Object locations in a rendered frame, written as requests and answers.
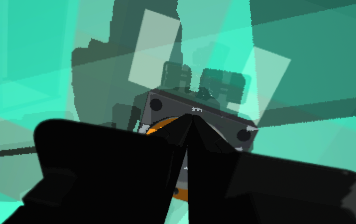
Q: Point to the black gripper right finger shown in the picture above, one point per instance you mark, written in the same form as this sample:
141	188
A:
219	175

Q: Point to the orange and white round plate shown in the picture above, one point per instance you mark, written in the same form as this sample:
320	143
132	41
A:
182	194

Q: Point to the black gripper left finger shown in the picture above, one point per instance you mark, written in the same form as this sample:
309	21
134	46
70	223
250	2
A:
149	163

